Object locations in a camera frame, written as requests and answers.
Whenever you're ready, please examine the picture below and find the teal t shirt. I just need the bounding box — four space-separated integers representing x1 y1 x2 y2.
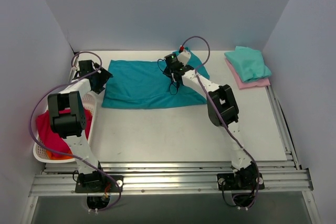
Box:
102 60 206 109

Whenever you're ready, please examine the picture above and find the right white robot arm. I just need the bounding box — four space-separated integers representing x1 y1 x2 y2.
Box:
163 51 260 189

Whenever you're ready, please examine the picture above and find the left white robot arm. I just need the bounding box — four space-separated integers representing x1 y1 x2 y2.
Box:
47 60 112 192

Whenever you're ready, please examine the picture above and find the folded mint green t shirt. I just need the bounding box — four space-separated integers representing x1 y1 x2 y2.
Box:
224 46 272 83

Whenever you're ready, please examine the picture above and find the crimson red t shirt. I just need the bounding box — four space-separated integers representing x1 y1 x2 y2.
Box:
36 109 92 154

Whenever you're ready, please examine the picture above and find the orange t shirt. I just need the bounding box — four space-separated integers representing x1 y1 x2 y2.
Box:
46 150 72 161

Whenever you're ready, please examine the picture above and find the folded pink t shirt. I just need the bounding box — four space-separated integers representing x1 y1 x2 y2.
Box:
225 58 270 90

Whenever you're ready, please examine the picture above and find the white plastic laundry basket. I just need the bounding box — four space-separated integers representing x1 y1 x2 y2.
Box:
33 93 97 164

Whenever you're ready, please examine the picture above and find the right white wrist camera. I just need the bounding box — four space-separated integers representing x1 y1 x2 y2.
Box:
177 46 191 65

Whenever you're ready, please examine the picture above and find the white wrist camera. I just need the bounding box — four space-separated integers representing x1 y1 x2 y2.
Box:
71 62 78 72
177 46 191 65

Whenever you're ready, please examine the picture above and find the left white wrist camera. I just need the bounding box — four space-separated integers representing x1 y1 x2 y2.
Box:
71 62 78 72

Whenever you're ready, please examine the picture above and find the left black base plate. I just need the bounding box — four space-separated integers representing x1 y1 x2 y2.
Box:
75 173 120 194

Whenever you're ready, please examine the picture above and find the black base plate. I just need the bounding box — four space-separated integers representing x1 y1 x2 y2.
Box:
216 173 258 191
75 173 120 194

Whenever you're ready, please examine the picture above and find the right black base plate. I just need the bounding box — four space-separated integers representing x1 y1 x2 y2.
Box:
216 173 258 191

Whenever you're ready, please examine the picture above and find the aluminium rail frame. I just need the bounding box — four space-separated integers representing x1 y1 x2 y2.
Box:
28 50 314 197

